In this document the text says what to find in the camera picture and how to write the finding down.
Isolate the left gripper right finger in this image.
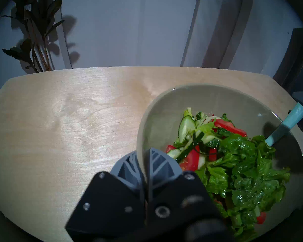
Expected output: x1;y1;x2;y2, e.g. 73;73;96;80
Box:
144;148;233;242

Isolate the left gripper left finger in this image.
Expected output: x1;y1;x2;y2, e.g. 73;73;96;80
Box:
65;151;146;242

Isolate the teal plastic fork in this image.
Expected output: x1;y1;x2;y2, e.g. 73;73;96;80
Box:
265;102;303;146

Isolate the mixed green vegetable salad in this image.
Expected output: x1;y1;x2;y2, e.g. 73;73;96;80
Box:
166;107;291;238

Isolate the beige salad bowl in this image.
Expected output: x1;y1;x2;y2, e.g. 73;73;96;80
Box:
136;83;303;240

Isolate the tall dark green potted plant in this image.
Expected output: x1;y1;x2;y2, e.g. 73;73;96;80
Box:
1;0;65;72

